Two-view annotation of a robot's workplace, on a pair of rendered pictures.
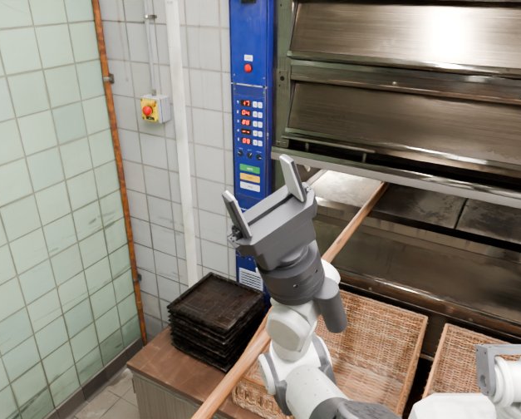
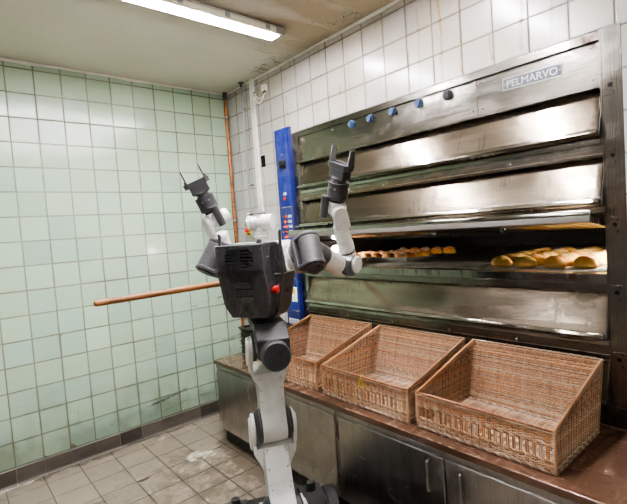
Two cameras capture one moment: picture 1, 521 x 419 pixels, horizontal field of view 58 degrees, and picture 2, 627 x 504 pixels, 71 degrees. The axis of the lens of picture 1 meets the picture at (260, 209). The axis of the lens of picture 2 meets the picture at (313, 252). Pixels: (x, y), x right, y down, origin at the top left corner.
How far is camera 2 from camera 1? 1.78 m
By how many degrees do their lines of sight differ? 30
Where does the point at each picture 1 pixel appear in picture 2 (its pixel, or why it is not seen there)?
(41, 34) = not seen: hidden behind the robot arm
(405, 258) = (359, 289)
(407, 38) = not seen: hidden behind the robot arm
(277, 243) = (194, 187)
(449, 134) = (361, 210)
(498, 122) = (378, 200)
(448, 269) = (377, 290)
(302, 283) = (203, 201)
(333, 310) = (215, 213)
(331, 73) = (316, 193)
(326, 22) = (312, 171)
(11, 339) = (163, 349)
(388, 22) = not seen: hidden behind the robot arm
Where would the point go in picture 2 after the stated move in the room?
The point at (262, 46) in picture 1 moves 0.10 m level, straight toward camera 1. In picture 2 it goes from (289, 187) to (283, 186)
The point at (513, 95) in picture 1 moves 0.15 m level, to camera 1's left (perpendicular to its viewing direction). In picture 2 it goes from (379, 185) to (353, 187)
